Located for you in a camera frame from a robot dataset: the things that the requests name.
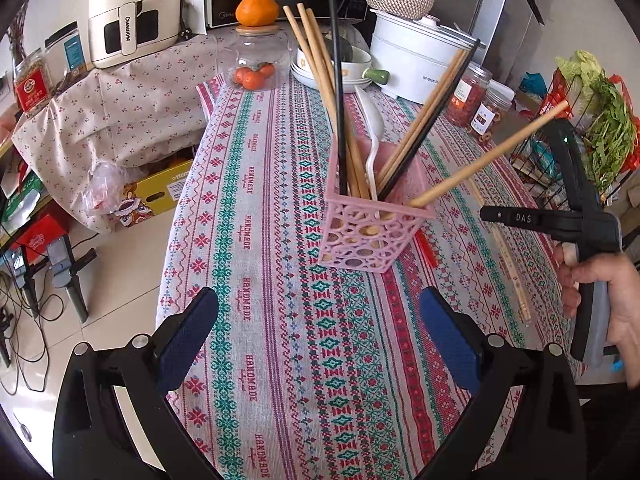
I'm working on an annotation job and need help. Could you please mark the red plastic spoon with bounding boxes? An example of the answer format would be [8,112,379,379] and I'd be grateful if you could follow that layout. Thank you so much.
[414,229,438,269]

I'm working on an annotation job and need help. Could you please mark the pink plastic utensil basket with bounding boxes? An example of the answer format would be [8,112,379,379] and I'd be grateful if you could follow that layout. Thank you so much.
[318,148,436,273]

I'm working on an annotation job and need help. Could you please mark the white plastic spoon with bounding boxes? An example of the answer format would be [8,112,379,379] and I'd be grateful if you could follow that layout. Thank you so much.
[356,87,384,202]

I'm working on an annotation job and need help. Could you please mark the black chopstick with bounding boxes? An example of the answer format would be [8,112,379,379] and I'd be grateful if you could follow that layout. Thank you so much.
[329,0,348,195]
[378,39,480,200]

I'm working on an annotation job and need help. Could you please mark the bamboo chopsticks pair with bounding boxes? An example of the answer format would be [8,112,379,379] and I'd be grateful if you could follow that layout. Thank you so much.
[486,221,534,327]

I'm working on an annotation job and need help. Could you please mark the person right hand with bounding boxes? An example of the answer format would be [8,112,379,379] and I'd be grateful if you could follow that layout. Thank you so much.
[554,244,639,389]

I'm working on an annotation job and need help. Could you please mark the green leafy vegetables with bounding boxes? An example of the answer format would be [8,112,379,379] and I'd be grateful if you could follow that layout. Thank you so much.
[555,50,639,193]

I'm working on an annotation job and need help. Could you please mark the short jar dried slices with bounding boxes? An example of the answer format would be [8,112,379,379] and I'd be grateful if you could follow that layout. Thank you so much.
[468,79,515,143]

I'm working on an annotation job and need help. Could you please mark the tall jar red dried fruit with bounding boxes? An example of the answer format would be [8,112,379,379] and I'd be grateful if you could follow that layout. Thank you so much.
[445,62,491,127]

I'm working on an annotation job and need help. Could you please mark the patterned striped tablecloth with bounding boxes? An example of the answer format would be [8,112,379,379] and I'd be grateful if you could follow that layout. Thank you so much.
[156,78,570,479]

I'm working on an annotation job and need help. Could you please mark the clear plastic bag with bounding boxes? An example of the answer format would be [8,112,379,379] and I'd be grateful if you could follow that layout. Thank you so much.
[81,160,132,217]

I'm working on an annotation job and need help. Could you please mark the yellow cardboard box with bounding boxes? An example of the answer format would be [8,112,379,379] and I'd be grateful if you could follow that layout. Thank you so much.
[113,159,193,228]

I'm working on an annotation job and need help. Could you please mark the grey refrigerator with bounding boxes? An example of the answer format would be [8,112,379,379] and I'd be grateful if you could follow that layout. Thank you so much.
[432,0,552,89]

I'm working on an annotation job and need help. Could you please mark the white electric cooking pot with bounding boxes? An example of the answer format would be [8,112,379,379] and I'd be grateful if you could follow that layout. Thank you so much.
[370,10,475,104]

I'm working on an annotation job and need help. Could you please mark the dark green squash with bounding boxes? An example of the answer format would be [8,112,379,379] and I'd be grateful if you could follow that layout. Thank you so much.
[323,32,354,63]

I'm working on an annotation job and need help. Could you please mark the floral side table cloth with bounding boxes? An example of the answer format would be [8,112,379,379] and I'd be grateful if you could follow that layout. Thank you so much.
[12,34,222,233]

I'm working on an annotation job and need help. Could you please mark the red label glass jar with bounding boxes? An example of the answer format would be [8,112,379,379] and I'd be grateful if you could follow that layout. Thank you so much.
[14,48,52,116]

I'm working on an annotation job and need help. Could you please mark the glass jar with tomatoes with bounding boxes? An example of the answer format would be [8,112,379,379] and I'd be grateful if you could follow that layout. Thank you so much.
[217,24,293,92]

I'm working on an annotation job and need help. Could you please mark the blue label clear container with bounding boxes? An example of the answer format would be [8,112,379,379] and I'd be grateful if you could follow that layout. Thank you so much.
[44,22,88,93]

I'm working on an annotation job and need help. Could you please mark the orange tangerine on jar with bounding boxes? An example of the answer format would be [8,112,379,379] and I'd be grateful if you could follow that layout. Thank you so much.
[235,0,280,27]

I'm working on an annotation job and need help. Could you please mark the cream air fryer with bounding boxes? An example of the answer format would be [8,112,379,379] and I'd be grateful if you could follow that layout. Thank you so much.
[88,0,181,68]

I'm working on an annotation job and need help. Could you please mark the black wire storage rack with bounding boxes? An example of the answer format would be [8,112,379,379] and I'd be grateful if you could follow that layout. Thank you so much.
[509,70,639,209]

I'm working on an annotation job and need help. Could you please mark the white ceramic bowl green handle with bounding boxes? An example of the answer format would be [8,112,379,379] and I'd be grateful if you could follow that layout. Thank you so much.
[291,47,390,93]

